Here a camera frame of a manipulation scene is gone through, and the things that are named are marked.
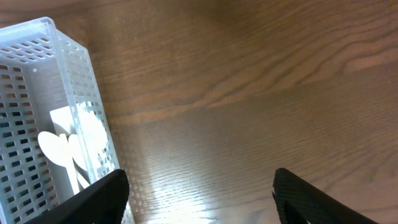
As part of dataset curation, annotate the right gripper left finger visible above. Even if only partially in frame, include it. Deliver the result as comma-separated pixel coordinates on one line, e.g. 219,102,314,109
26,169,129,224

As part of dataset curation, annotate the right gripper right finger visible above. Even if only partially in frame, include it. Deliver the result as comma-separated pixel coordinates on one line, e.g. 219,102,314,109
272,168,374,224

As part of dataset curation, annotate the white spoon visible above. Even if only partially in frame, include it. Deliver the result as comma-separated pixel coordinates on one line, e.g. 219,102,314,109
38,131,80,195
76,110,108,179
68,134,90,189

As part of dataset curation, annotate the clear plastic basket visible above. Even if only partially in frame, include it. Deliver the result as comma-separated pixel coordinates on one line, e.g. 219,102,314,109
1,17,119,223

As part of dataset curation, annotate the white label sticker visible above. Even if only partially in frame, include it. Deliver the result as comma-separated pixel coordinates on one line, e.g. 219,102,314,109
50,106,76,136

